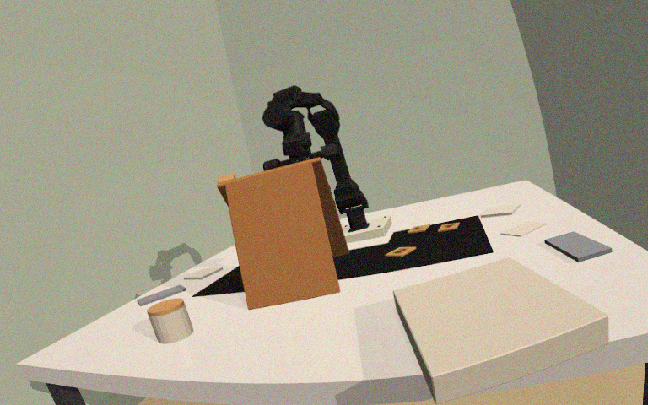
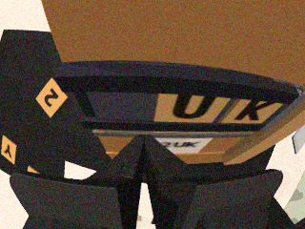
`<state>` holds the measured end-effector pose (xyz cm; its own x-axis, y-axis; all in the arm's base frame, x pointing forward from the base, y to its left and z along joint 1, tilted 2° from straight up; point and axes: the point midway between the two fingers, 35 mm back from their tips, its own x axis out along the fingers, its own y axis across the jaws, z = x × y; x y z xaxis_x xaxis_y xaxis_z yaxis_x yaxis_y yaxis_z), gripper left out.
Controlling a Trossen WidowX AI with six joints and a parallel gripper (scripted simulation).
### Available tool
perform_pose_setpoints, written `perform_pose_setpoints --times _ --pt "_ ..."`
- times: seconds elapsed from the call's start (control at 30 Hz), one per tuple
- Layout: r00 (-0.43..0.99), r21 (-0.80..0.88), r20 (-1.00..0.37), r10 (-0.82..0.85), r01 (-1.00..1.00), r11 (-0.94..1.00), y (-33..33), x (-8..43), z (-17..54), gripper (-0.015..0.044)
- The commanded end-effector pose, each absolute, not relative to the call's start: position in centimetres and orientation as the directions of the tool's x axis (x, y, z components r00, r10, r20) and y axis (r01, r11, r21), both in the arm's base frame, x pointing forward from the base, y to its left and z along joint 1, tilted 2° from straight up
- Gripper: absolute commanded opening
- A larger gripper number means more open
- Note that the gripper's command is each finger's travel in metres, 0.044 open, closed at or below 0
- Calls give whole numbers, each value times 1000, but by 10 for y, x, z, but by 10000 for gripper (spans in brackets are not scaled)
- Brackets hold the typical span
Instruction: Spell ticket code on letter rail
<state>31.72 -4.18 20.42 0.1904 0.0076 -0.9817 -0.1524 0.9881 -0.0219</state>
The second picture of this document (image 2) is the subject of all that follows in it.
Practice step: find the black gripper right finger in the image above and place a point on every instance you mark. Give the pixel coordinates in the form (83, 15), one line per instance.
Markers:
(179, 194)

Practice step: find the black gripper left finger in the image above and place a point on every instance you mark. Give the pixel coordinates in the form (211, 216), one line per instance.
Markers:
(109, 197)

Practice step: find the grey rectangular block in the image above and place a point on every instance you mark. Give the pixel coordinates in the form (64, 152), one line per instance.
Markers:
(299, 139)

